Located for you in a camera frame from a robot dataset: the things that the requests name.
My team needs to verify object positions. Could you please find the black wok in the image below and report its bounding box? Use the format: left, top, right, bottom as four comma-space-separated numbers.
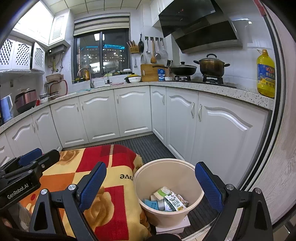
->
152, 61, 198, 77

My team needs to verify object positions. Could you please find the wooden cutting board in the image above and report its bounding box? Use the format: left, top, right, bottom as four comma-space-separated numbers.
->
140, 63, 165, 82

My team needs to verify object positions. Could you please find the wooden chopstick holder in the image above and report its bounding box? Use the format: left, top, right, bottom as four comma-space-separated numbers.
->
126, 39, 139, 54

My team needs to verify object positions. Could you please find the black pot yellow lid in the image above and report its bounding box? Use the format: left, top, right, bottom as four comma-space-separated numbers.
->
124, 73, 142, 83

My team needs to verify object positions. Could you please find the beige clay pot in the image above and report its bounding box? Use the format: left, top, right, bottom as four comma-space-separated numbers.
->
46, 73, 63, 83

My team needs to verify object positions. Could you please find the dark kitchen window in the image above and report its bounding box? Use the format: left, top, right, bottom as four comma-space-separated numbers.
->
73, 29, 130, 82

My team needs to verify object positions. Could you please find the blue snack packet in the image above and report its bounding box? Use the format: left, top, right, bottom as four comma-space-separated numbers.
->
143, 199, 160, 210

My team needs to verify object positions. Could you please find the striped window blind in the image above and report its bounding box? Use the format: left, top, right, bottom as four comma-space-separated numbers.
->
73, 15, 131, 37

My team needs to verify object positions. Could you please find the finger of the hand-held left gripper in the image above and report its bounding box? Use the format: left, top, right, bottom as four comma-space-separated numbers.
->
36, 149, 60, 173
18, 148, 43, 166

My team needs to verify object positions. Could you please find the white upper cabinet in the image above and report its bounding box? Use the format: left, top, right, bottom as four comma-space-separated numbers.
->
150, 0, 176, 26

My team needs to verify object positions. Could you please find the steel kitchen faucet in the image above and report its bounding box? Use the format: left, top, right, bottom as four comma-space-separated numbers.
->
77, 68, 95, 89

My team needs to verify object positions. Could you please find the white water heater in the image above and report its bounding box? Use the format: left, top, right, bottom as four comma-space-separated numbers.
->
47, 45, 68, 56

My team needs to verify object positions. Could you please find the red yellow printed blanket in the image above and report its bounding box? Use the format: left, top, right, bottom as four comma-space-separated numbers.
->
17, 144, 152, 240

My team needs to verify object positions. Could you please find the black wire dish rack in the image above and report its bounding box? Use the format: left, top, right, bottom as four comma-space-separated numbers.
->
44, 81, 68, 100

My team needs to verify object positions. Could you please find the white square platform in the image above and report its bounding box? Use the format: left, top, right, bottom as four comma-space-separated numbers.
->
155, 216, 191, 234

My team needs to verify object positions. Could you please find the white lattice wall cabinet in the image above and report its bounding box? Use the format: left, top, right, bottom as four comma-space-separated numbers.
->
0, 38, 46, 72

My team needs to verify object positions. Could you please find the grey wooden sliding door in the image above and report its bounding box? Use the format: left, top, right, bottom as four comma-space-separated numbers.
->
238, 0, 296, 232

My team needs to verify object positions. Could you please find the gas stove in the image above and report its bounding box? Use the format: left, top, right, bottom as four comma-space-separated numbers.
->
173, 74, 238, 89

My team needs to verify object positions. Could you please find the green white packet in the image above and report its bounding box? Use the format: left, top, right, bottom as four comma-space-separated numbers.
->
154, 186, 174, 200

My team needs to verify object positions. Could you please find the mesh strainer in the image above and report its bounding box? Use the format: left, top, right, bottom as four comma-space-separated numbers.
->
160, 39, 169, 59

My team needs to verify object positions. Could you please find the green white milk carton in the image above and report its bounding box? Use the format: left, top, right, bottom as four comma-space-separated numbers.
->
163, 194, 188, 212

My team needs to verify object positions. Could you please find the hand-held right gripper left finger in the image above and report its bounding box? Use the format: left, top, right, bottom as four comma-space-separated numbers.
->
28, 161, 107, 241

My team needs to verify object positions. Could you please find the black range hood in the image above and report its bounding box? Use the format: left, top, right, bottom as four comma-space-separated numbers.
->
158, 0, 244, 55

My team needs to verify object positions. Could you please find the yellow cooking oil bottle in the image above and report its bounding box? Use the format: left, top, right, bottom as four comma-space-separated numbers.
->
256, 49, 276, 98

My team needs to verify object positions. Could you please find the wooden spatula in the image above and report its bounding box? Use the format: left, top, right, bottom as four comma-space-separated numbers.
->
150, 38, 157, 64

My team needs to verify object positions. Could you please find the blue electric kettle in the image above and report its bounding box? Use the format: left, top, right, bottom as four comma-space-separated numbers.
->
0, 95, 13, 123

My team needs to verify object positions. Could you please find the red rimmed chopping board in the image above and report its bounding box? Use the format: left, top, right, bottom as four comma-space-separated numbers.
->
52, 80, 68, 99

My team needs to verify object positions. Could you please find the black ribbed floor mat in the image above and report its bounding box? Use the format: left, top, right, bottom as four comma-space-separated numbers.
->
61, 134, 221, 240

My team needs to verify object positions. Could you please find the cream plastic bin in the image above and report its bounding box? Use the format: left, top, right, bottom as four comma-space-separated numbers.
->
133, 158, 204, 229

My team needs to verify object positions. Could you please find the small steel faucet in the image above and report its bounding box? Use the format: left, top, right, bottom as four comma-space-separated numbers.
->
102, 66, 113, 84

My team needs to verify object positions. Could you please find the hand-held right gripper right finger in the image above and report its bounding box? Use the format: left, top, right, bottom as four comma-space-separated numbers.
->
195, 161, 274, 241

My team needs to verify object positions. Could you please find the red rice cooker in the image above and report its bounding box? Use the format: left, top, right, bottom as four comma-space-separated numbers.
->
15, 88, 38, 114

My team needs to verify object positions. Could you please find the brass stock pot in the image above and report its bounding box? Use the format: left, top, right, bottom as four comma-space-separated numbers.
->
193, 53, 231, 77

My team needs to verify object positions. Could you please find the row of white cabinet doors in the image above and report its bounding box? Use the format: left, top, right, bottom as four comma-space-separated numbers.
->
0, 85, 275, 189

